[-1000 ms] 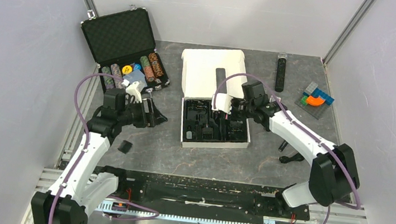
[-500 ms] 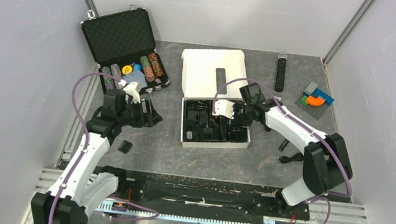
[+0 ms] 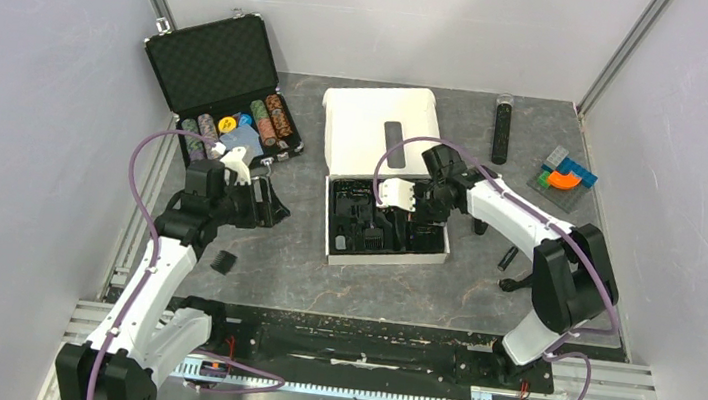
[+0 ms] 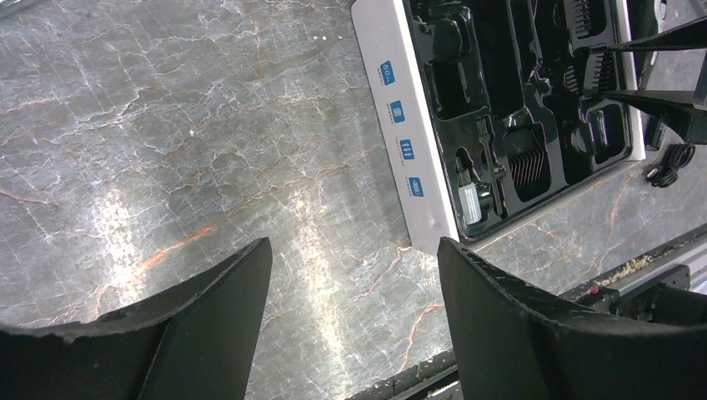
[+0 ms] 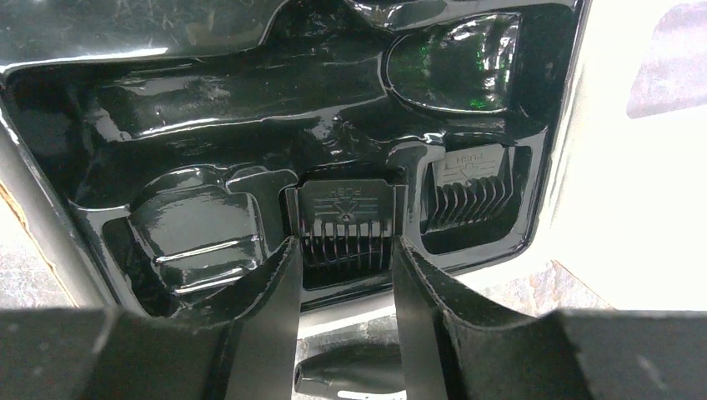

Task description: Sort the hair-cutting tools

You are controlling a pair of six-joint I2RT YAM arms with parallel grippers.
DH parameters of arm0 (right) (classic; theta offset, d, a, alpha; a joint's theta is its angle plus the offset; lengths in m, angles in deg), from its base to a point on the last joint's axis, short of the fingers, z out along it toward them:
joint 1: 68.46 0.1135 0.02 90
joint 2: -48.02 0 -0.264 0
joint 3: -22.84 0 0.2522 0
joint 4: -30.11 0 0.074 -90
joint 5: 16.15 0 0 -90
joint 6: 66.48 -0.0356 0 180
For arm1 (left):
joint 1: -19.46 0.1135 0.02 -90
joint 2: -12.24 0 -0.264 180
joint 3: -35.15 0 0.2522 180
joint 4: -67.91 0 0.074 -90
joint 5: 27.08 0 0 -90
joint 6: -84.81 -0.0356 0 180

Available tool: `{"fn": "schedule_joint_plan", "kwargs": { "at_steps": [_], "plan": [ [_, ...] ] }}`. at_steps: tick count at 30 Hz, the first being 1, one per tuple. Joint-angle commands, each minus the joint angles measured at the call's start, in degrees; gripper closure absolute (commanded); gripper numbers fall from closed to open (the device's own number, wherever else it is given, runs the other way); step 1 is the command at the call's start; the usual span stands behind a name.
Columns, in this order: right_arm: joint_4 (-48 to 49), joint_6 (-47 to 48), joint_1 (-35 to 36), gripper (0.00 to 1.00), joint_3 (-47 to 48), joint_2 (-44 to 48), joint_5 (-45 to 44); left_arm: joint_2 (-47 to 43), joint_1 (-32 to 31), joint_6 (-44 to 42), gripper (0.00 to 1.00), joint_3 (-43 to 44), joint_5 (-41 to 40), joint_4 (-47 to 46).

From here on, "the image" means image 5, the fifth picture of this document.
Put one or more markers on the white clipper kit box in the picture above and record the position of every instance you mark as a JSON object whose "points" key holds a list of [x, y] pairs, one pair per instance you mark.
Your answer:
{"points": [[146, 145]]}

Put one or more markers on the black comb guard slot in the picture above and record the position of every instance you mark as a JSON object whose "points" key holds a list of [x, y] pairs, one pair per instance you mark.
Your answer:
{"points": [[467, 186], [345, 227]]}

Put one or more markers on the black hair clipper body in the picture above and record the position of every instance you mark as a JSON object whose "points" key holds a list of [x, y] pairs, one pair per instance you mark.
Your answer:
{"points": [[356, 371]]}

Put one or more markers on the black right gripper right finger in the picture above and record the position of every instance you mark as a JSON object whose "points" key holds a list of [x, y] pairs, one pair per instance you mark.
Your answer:
{"points": [[457, 344]]}

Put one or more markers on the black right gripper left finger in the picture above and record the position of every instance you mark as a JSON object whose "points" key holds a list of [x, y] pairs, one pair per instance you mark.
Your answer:
{"points": [[238, 344]]}

